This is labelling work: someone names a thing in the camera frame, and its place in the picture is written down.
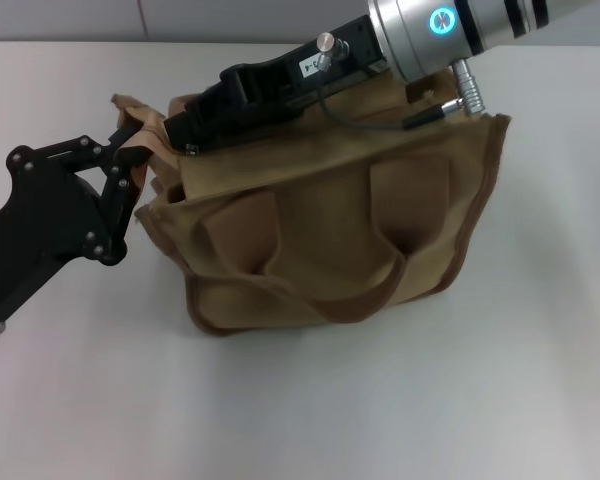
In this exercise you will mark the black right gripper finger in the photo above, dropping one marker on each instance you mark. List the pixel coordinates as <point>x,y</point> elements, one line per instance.
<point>205,117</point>
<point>200,142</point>

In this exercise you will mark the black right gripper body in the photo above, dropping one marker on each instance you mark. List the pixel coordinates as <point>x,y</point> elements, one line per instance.
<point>290,75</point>

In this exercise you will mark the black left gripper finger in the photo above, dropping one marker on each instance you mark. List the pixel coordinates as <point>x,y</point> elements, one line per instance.
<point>87,150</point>
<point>120,195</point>

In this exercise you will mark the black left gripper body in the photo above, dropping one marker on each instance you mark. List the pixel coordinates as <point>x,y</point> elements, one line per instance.
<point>40,225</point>

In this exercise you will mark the khaki canvas food bag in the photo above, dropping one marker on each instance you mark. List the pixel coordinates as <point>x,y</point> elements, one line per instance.
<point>330,225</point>

